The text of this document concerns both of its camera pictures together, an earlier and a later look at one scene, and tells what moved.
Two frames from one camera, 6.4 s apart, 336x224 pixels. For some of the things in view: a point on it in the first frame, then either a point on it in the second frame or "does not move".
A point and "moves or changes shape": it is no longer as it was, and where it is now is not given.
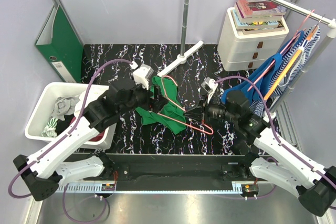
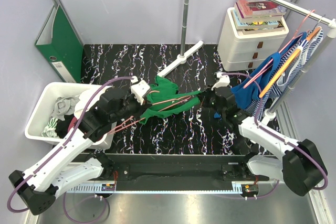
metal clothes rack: (294, 82) does not move
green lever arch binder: (60, 46) does not move
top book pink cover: (248, 10) does not move
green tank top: (171, 113) moves or changes shape
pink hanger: (180, 108) -> (122, 126)
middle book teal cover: (240, 25) does not move
